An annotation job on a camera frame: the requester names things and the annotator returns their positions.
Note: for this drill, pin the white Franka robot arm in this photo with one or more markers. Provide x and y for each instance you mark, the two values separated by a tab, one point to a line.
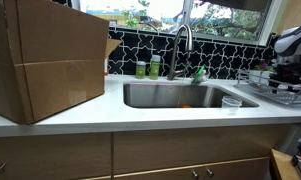
293	40

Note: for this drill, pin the wooden cabinet door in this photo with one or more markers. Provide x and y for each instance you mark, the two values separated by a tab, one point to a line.
236	170
156	176

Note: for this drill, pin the stainless steel sink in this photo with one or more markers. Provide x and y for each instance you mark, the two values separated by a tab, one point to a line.
150	95

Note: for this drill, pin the round metal cabinet knob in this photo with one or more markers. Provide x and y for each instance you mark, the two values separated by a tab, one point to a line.
209	172
195	173

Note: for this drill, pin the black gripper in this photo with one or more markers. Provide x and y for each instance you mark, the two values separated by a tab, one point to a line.
293	75

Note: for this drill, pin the steel gooseneck faucet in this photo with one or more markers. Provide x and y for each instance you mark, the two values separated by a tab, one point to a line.
173	66

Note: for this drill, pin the wooden wall cabinet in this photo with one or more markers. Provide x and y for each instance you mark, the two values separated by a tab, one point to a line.
293	10

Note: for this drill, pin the wooden cabinet drawer front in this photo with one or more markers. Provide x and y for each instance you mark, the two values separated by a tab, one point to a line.
190	146
50	153

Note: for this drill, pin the kitchen window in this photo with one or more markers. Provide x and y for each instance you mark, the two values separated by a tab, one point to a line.
223	20

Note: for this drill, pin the white pot with plant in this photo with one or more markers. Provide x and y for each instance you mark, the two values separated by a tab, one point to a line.
258	76

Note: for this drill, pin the clear plastic cup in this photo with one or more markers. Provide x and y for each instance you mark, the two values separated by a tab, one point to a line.
231	105

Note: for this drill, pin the short green soap bottle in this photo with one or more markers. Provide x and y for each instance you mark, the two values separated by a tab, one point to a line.
140	70

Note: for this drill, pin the green jar white lid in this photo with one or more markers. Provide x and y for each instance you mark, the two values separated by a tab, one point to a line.
154	68

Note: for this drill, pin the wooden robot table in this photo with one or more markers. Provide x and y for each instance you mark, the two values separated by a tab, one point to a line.
283	166

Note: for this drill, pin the large brown cardboard box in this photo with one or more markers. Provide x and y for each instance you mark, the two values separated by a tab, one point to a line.
56	50

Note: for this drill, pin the green dish brush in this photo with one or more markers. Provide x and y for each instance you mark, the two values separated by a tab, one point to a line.
200	74

